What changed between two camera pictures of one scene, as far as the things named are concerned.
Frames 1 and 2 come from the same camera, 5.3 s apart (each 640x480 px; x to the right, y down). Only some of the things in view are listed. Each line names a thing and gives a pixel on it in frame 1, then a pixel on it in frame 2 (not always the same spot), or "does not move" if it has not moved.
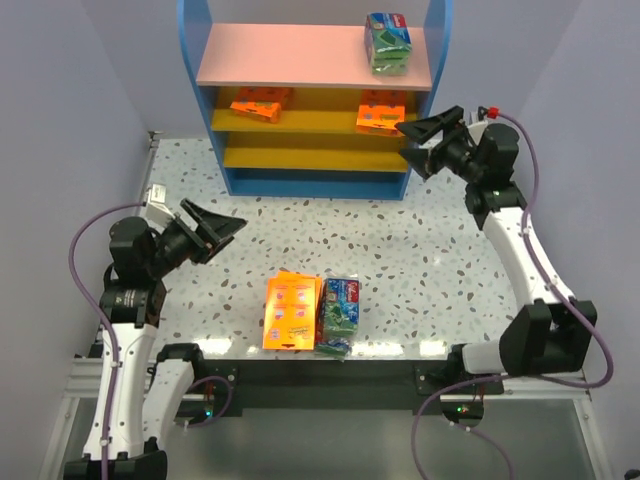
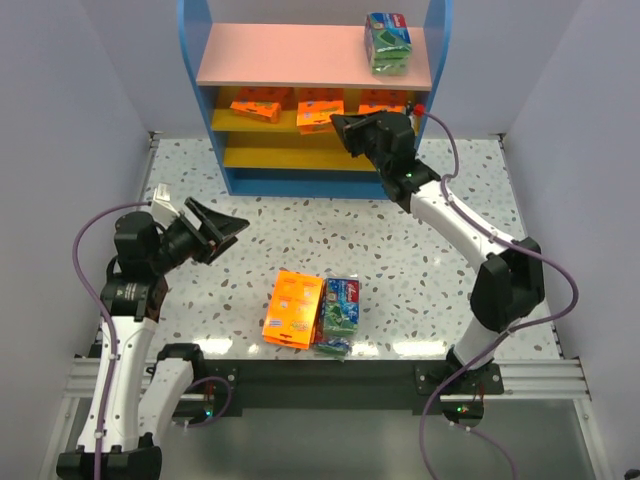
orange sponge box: x=292 y=307 -> x=314 y=108
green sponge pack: x=337 y=346 does not move
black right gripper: x=441 y=148 -> x=367 y=135
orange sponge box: x=379 y=111 does not move
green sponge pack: x=388 y=44 does not move
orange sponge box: x=266 y=111 does not move
